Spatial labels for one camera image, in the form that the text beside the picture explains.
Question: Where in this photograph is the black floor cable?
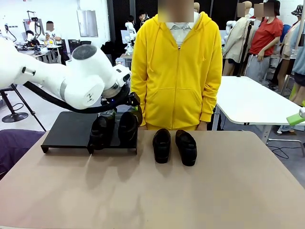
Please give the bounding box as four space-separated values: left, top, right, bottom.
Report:
271 143 305 159

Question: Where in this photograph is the seated person in white shirt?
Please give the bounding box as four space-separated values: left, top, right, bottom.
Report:
39 21 62 46

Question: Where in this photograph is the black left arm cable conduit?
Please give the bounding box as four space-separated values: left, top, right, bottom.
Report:
23 81 141 114

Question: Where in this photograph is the black tripod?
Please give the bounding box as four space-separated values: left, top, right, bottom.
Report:
0 83 47 132

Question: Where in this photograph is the white wall panel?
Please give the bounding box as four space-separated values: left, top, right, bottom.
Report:
76 10 99 38

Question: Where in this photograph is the white folding table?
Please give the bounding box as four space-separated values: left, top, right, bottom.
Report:
215 75 305 151

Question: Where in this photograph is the black leather dress shoe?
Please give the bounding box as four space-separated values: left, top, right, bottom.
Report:
118 108 143 146
90 114 116 151

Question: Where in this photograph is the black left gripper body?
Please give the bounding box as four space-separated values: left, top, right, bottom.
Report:
101 92 131 112

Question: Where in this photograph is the person in yellow hoodie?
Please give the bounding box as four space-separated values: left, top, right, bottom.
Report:
130 0 224 131

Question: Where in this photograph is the person's left forearm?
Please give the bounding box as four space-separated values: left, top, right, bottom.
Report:
200 78 223 123

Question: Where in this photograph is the black and white robot rig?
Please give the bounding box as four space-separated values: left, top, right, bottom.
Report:
23 10 46 42

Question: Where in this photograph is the black chunky loafer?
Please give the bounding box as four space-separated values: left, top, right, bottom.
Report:
152 128 172 164
175 129 198 167

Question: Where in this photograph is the black light stand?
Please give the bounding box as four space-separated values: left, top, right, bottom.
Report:
237 20 254 77

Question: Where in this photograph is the figure in red shirt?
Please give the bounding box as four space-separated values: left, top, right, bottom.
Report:
247 0 284 84

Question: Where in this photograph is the cluttered workbench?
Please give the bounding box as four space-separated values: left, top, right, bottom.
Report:
14 44 64 65

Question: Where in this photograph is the purple cloth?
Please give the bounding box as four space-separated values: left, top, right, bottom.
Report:
0 130 46 176

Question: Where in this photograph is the black bag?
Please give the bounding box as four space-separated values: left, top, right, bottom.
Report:
101 42 112 57

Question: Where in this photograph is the mannequin in beige coat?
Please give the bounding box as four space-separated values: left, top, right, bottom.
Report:
223 1 253 77

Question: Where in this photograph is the person's right forearm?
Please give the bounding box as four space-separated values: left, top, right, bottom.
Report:
131 78 150 129

